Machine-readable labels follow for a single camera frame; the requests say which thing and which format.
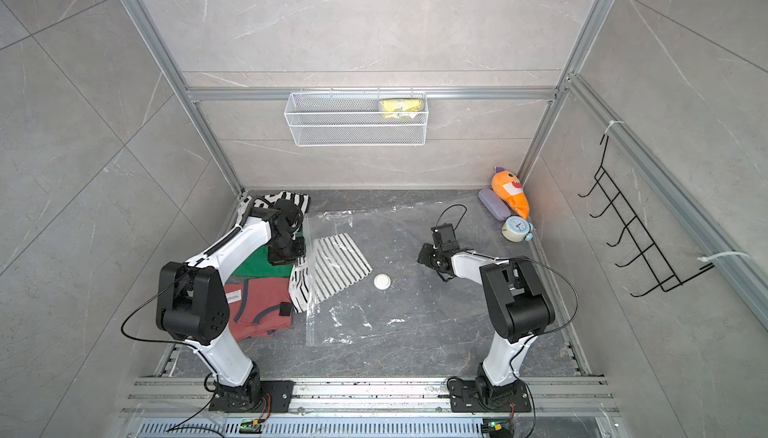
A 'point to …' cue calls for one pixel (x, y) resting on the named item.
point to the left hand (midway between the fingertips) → (301, 256)
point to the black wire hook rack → (634, 228)
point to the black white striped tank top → (300, 199)
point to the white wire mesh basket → (357, 119)
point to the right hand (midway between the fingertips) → (426, 255)
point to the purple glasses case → (494, 204)
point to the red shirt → (258, 306)
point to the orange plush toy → (509, 187)
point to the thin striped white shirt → (331, 263)
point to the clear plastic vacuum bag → (364, 285)
